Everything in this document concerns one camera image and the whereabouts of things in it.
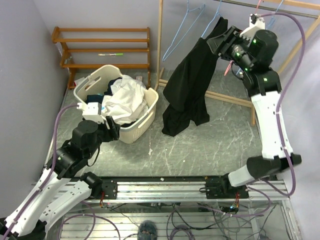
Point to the blue hanger right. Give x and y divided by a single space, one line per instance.
272 20

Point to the pink wire hanger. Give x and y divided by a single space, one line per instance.
231 62

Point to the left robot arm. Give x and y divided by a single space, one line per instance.
40 210

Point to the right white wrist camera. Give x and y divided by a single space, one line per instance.
256 23

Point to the blue hanger holding black shirt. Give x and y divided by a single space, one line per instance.
217 13

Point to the white t shirt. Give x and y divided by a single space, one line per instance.
126 104

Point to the white paper scrap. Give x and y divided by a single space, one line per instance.
78 81

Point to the black t shirt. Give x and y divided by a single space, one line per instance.
186 88

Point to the white laundry basket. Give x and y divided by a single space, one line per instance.
97 83

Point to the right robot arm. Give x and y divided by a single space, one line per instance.
254 56

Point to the blue hanger far left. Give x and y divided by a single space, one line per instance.
180 35

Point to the navy blue garment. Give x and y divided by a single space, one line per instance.
98 98

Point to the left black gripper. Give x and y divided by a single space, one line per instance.
113 132

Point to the small red white box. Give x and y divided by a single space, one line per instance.
139 78

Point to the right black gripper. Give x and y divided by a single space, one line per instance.
224 42

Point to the green white pen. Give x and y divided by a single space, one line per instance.
110 54

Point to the brown wooden shoe rack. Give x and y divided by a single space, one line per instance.
67 61

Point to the aluminium mounting rail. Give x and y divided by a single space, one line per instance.
157 189

